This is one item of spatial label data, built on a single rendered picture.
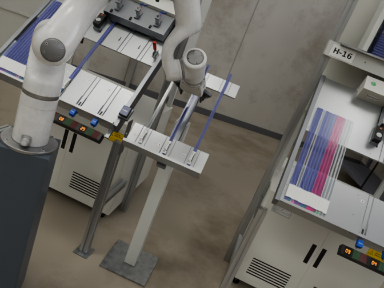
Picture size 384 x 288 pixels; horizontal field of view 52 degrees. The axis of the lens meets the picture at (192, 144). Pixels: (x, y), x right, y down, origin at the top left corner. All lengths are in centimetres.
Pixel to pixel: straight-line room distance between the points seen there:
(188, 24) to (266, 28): 364
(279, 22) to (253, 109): 111
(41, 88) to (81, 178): 106
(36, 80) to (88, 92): 58
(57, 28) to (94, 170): 116
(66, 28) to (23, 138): 40
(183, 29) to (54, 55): 43
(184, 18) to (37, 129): 62
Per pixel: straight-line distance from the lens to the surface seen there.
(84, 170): 230
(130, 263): 214
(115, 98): 186
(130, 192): 246
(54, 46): 126
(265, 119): 526
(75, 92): 190
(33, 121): 139
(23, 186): 147
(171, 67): 141
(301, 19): 509
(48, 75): 137
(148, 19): 209
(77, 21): 129
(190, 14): 137
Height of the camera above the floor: 137
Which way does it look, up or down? 20 degrees down
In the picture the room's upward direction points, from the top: 22 degrees clockwise
